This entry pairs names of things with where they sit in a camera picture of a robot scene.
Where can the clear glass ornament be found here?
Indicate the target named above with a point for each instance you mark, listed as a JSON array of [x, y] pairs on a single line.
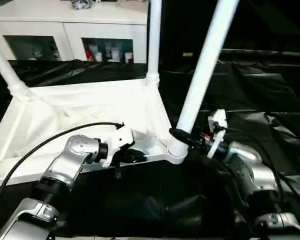
[[82, 4]]

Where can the white plastic table leg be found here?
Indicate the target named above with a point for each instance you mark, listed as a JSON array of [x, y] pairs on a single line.
[[154, 37], [205, 65], [7, 67]]

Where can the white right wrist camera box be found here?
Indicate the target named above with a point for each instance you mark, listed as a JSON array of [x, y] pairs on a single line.
[[217, 127]]

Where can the black work mat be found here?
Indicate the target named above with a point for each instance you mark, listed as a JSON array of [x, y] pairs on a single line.
[[250, 100]]

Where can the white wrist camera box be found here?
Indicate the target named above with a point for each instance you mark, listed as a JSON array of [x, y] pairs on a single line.
[[117, 141], [217, 127]]

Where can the white plastic table top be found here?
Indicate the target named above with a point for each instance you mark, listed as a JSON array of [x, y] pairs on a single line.
[[65, 115]]

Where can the white sideboard with glass doors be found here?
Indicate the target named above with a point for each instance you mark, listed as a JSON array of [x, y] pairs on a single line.
[[65, 22]]

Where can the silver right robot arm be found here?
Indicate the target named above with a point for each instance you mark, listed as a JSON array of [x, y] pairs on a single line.
[[255, 180]]

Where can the small yellow tag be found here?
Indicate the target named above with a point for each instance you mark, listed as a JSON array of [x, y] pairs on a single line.
[[188, 54]]

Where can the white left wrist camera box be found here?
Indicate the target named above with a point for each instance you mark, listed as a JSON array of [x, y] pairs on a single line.
[[117, 141]]

